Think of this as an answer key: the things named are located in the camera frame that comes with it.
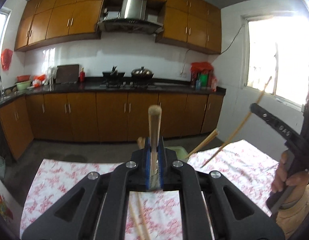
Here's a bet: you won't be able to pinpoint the dark cutting board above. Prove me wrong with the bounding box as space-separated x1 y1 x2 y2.
55 64 80 84

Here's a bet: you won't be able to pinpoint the small sliding window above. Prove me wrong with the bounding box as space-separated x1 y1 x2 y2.
0 6 10 87

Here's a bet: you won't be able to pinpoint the black kitchen countertop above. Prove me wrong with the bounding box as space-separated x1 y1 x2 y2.
0 76 226 107

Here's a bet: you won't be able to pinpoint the wok with lid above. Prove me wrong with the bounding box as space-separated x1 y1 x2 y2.
130 66 154 80

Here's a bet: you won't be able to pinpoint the wooden upper kitchen cabinets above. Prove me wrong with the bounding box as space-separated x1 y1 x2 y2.
14 0 223 55

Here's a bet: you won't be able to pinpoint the pink floral tablecloth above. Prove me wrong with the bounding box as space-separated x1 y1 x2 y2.
19 139 283 240

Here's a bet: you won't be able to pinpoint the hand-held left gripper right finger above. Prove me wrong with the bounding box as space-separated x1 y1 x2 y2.
158 137 286 240

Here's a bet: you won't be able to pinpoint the steel range hood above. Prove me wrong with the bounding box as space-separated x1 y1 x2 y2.
97 0 164 35

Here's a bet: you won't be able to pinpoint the wooden lower kitchen cabinets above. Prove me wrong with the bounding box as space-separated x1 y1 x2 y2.
0 91 224 161

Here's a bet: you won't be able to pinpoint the gas stove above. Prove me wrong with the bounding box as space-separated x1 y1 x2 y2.
100 79 155 89

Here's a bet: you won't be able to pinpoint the green basin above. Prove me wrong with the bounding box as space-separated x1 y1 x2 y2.
15 81 32 91

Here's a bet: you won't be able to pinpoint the green perforated chopstick holder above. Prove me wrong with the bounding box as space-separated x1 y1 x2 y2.
164 145 191 159

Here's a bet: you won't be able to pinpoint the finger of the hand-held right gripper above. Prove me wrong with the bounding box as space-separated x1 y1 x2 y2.
249 103 303 142

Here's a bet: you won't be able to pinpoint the wooden kitchen cabinets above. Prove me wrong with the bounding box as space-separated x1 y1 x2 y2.
14 0 223 55
0 91 224 161

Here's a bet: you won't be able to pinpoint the black open wok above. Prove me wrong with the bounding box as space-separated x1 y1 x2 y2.
102 66 125 80

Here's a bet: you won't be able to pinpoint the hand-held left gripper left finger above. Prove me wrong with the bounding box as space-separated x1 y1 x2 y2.
21 137 151 240

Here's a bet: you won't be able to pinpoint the person's right hand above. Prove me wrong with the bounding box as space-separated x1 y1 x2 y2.
271 150 308 193

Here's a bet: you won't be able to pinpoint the red hanging plastic bag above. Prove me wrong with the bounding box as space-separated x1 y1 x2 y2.
1 49 14 71

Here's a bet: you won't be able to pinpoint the red and white plastic bag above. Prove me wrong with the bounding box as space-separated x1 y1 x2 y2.
32 75 47 86

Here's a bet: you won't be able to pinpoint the wall cable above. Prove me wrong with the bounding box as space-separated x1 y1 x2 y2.
182 24 245 74

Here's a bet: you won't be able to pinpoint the large bright window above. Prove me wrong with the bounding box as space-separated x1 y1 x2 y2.
241 13 309 111

